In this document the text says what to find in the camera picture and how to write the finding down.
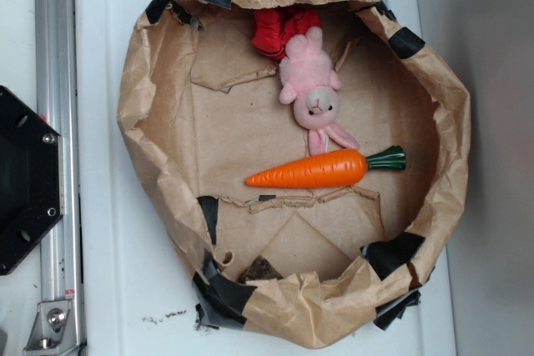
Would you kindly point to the brown paper bag container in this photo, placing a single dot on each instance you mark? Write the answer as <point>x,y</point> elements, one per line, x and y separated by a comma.
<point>199,112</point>

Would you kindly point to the aluminium extrusion rail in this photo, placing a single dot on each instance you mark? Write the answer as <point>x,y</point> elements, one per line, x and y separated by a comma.
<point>61,248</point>

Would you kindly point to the pink plush bunny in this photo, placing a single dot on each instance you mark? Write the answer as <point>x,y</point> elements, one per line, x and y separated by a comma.
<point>310,84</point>

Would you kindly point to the white plastic tray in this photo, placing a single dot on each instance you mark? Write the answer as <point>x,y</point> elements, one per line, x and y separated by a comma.
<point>139,298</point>

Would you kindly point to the dark brown rock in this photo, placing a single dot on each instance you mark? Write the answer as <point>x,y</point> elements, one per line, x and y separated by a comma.
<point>260,269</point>

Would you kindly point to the red crumpled cloth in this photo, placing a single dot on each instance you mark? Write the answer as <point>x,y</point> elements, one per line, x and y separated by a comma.
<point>274,27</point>

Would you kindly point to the orange plastic carrot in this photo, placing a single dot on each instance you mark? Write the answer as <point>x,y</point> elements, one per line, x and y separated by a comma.
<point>339,168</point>

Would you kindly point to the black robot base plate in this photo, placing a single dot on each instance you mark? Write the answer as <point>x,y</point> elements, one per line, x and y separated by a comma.
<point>30,180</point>

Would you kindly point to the metal corner bracket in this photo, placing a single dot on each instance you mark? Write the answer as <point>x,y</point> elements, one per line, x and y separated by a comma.
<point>54,330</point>

